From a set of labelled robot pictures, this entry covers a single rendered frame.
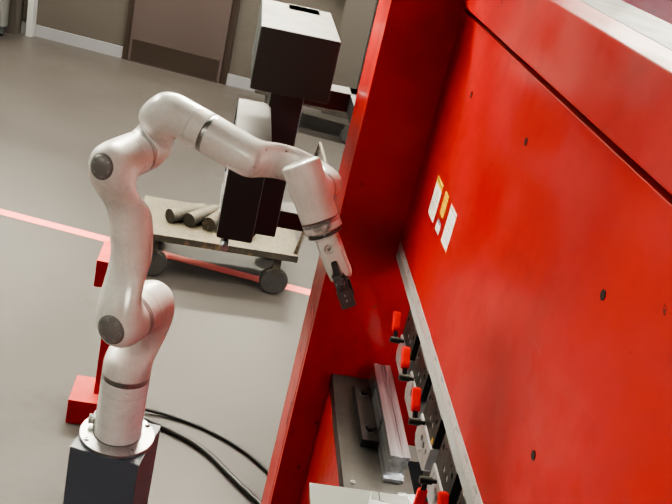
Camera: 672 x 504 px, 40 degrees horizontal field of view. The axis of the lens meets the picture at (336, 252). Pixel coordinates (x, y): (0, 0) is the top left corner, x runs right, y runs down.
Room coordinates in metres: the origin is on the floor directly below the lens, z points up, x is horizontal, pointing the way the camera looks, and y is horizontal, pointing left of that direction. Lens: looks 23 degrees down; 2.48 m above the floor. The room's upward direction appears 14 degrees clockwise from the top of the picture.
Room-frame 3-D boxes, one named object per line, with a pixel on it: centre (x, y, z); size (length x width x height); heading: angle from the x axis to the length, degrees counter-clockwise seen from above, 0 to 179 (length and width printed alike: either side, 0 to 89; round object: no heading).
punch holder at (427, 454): (1.91, -0.36, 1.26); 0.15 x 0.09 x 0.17; 9
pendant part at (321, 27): (3.05, 0.30, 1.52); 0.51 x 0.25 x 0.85; 10
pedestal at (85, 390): (3.36, 0.86, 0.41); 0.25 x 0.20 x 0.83; 99
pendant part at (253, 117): (2.99, 0.38, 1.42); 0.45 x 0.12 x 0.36; 10
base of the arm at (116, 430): (1.93, 0.44, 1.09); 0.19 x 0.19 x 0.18
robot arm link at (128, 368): (1.96, 0.43, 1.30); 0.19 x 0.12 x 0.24; 164
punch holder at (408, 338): (2.31, -0.30, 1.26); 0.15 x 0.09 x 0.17; 9
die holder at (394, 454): (2.43, -0.28, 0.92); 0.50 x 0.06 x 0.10; 9
